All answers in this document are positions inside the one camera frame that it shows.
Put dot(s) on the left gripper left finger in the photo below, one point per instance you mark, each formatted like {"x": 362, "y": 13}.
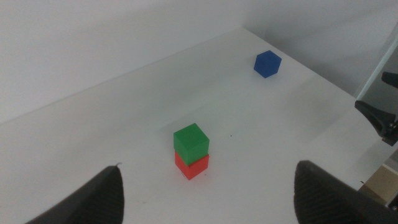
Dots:
{"x": 99, "y": 199}

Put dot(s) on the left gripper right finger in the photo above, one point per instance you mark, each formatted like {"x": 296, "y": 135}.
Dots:
{"x": 326, "y": 202}

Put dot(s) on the green cube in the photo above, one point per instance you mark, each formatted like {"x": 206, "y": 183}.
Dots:
{"x": 189, "y": 143}

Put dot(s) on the blue cube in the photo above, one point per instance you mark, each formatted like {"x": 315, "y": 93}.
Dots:
{"x": 267, "y": 63}

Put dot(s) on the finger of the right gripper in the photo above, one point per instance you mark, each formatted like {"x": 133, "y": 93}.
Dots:
{"x": 391, "y": 79}
{"x": 379, "y": 119}

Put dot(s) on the red cube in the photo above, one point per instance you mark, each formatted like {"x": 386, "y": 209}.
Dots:
{"x": 194, "y": 170}

